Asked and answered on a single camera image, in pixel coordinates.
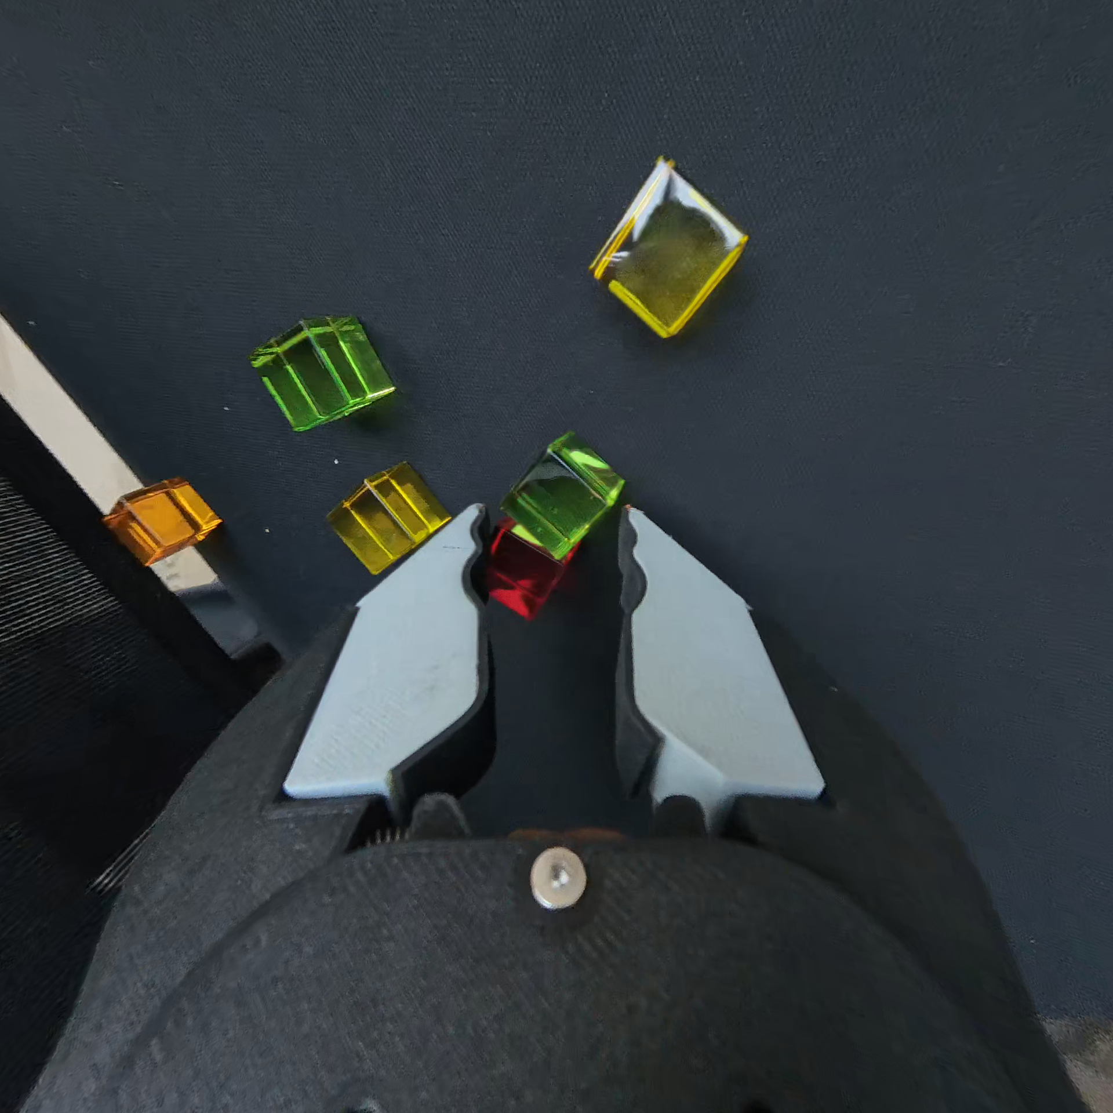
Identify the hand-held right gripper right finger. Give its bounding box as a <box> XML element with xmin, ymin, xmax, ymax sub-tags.
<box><xmin>616</xmin><ymin>507</ymin><xmax>826</xmax><ymax>835</ymax></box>

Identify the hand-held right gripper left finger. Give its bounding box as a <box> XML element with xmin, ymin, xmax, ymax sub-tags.
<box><xmin>282</xmin><ymin>503</ymin><xmax>496</xmax><ymax>814</ymax></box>

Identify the red transparent cube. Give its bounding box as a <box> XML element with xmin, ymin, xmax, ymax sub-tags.
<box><xmin>484</xmin><ymin>517</ymin><xmax>581</xmax><ymax>622</ymax></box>

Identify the green transparent cube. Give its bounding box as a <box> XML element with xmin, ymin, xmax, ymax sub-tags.
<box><xmin>249</xmin><ymin>316</ymin><xmax>398</xmax><ymax>434</ymax></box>
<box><xmin>499</xmin><ymin>431</ymin><xmax>626</xmax><ymax>562</ymax></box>

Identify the orange transparent cube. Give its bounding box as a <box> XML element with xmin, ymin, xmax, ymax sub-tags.
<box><xmin>102</xmin><ymin>478</ymin><xmax>223</xmax><ymax>569</ymax></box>

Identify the large yellow transparent cube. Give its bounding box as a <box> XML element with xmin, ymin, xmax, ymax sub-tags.
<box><xmin>589</xmin><ymin>157</ymin><xmax>749</xmax><ymax>340</ymax></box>

